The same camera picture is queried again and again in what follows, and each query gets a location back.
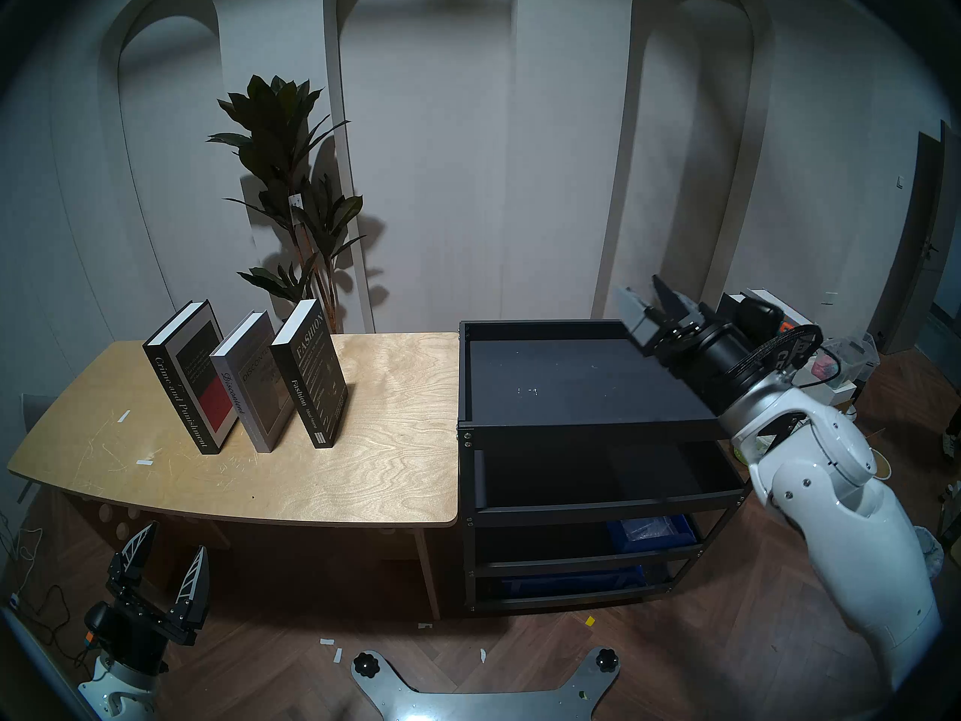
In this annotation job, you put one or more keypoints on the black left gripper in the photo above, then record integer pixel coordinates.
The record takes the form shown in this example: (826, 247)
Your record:
(135, 629)

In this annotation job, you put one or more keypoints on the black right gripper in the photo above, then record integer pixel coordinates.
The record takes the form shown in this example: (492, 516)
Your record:
(706, 351)

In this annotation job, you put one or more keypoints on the light grey Iaura book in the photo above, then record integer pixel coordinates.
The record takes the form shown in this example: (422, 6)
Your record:
(781, 297)

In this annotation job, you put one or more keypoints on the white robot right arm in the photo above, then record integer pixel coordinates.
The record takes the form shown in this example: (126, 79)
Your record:
(848, 517)

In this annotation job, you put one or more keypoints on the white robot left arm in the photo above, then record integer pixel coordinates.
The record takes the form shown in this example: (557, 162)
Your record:
(116, 689)

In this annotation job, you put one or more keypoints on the black metal shelf cart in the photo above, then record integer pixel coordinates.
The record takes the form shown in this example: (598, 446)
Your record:
(570, 381)

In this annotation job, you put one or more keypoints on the light wooden display table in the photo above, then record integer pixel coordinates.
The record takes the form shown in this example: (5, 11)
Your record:
(300, 479)

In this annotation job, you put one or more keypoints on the Crime and Punishment book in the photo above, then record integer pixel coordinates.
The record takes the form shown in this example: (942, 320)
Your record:
(191, 374)

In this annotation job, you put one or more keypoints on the grey Discontent book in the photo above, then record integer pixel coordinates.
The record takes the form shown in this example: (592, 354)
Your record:
(255, 389)

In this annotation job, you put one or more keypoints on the black star knob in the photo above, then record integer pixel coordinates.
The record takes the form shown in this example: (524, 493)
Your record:
(365, 665)
(607, 659)

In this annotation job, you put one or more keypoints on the black Fashion book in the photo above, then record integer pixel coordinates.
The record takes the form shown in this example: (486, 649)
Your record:
(311, 374)

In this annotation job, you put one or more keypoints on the beige bucket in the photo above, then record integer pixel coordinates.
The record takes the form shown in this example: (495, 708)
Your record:
(883, 464)

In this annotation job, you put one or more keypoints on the dark door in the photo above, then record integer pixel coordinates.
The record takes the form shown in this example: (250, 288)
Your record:
(923, 239)

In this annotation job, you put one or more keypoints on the blue plastic bin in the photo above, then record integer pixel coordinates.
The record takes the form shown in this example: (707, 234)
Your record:
(578, 580)

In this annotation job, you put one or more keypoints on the white bin with bag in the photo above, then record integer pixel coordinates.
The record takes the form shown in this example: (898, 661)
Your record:
(931, 550)

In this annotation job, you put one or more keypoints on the tall green potted plant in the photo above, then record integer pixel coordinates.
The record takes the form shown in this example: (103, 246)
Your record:
(278, 126)

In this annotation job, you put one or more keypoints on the grey metal robot base plate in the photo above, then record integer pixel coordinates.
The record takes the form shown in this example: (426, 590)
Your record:
(480, 704)

